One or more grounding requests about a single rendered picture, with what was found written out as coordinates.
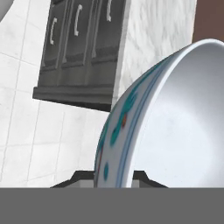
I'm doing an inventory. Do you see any white bowl with teal pattern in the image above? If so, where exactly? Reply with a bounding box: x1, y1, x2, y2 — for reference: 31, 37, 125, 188
94, 38, 224, 189

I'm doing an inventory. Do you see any white cabinet door handle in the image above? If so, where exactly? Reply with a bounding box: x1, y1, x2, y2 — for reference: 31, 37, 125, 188
105, 0, 113, 23
48, 17, 58, 46
73, 3, 83, 38

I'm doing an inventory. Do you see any dark grey cabinet island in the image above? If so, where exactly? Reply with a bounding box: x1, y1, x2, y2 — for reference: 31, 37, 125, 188
31, 0, 199, 113

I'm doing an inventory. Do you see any dark grey cabinet door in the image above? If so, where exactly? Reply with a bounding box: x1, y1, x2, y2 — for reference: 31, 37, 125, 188
61, 0, 97, 67
40, 0, 67, 68
90, 0, 127, 60

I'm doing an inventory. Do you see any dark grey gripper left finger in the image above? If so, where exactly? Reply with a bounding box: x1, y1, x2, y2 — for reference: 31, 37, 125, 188
50, 171, 96, 189

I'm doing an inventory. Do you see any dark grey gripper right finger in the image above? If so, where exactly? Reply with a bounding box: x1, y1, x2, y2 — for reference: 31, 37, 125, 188
130, 171, 170, 189

